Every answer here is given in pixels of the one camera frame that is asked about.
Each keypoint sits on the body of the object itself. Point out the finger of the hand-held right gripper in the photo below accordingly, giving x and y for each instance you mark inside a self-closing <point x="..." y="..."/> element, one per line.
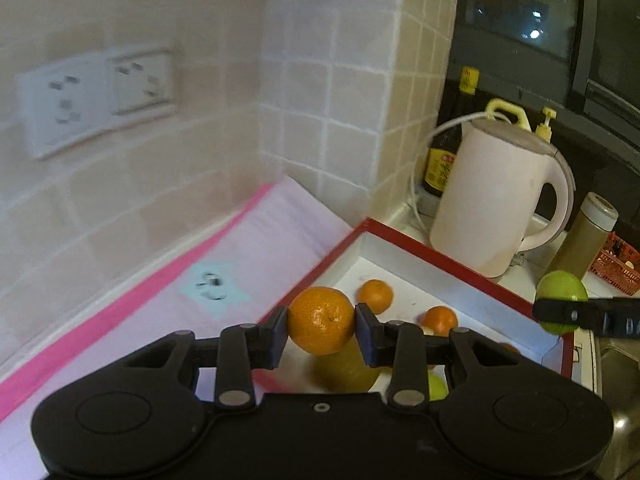
<point x="585" y="317"/>

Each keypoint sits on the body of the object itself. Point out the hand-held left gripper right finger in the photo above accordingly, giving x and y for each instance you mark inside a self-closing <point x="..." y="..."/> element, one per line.
<point x="365" y="336"/>

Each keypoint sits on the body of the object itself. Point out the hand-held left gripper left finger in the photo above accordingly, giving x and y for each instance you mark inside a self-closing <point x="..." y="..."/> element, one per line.
<point x="277" y="336"/>

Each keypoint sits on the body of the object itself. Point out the small green fruit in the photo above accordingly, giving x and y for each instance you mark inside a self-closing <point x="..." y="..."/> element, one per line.
<point x="560" y="287"/>
<point x="437" y="386"/>

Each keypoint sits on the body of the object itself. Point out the large orange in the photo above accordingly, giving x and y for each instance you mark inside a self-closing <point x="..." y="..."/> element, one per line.
<point x="345" y="372"/>

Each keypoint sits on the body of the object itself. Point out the red cardboard box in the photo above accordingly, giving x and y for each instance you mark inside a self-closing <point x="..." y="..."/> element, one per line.
<point x="450" y="265"/>

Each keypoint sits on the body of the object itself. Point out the red plastic basket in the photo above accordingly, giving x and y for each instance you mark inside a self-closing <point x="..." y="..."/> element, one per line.
<point x="617" y="265"/>

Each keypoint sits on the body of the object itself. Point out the olive bottle with white cap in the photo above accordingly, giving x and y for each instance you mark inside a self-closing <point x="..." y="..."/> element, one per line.
<point x="580" y="240"/>

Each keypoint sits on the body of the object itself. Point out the pink printed blanket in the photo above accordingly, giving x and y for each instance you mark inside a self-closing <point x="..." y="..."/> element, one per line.
<point x="150" y="320"/>

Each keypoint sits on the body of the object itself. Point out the white electric kettle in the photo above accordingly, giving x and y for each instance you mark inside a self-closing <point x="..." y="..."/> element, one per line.
<point x="490" y="195"/>

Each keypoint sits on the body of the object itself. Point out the yellow pump dispenser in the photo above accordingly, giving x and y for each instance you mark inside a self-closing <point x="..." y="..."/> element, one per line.
<point x="545" y="127"/>

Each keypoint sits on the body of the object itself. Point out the dark soy sauce bottle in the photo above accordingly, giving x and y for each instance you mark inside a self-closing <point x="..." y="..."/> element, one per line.
<point x="445" y="155"/>

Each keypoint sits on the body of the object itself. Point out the dark window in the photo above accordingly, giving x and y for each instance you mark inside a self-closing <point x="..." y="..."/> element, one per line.
<point x="525" y="5"/>

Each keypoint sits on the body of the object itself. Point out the white wall socket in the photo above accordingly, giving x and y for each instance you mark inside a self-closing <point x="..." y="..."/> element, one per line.
<point x="65" y="105"/>
<point x="142" y="82"/>

